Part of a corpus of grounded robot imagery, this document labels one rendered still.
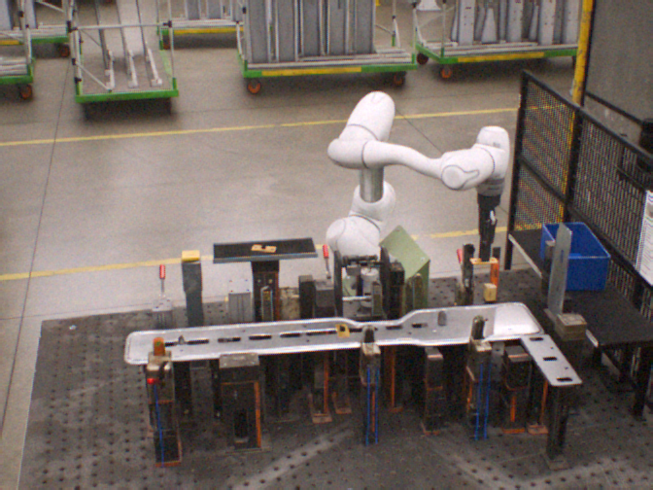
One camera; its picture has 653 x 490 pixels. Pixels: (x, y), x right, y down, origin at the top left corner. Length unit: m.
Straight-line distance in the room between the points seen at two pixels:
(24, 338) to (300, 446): 2.53
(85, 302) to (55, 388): 2.10
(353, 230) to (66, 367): 1.22
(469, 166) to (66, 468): 1.55
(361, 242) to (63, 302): 2.40
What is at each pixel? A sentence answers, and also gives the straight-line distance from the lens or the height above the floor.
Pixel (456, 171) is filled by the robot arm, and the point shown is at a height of 1.61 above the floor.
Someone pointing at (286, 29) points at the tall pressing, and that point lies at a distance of 9.66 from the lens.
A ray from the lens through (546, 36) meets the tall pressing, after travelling 10.77.
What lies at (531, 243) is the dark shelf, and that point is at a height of 1.03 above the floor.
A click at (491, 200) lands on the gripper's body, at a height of 1.45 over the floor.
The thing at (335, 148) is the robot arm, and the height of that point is 1.50.
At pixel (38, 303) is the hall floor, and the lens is 5.46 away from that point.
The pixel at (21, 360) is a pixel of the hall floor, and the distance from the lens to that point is 4.92.
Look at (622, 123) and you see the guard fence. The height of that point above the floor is 0.98.
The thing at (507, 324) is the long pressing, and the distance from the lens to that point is 3.02.
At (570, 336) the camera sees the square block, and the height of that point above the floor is 1.01.
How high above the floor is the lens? 2.48
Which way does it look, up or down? 25 degrees down
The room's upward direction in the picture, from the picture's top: straight up
